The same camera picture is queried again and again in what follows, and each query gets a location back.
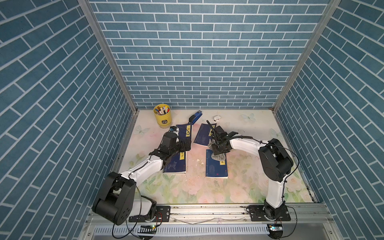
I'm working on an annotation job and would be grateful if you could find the blue book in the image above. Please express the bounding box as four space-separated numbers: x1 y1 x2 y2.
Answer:
163 152 187 174
176 124 192 140
194 124 216 146
206 149 228 179

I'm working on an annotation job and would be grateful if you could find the grey wiping cloth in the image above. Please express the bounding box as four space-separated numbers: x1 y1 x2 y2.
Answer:
211 153 227 162

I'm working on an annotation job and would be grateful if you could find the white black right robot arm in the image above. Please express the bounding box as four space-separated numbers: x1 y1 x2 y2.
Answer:
209 124 294 210

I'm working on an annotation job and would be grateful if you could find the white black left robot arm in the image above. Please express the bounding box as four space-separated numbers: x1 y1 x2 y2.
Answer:
92 132 192 226

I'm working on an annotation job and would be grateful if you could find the small white stapler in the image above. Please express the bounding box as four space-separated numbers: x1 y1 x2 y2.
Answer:
213 115 222 122

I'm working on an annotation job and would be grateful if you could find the blue black stapler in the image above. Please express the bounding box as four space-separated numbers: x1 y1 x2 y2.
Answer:
188 111 203 125

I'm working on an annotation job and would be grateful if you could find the yellow pen cup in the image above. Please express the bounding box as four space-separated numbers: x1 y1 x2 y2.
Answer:
153 104 172 129

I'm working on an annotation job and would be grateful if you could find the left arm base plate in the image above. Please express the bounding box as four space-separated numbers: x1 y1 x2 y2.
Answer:
128 206 171 224

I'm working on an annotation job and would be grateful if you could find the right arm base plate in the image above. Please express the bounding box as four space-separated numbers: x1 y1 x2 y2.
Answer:
246 204 291 222

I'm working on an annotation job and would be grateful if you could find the white cable duct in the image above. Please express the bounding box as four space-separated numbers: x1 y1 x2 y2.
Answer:
92 224 271 237

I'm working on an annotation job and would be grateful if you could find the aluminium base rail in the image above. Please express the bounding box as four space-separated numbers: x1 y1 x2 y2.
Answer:
86 202 334 225

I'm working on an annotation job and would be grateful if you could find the aluminium corner post left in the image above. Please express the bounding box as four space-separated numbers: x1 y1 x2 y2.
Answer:
78 0 138 115

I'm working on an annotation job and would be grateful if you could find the aluminium corner post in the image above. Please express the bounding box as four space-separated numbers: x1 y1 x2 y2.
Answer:
272 0 341 115
78 0 138 115

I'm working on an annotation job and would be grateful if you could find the aluminium corner post right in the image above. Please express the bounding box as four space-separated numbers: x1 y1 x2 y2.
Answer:
272 0 341 115

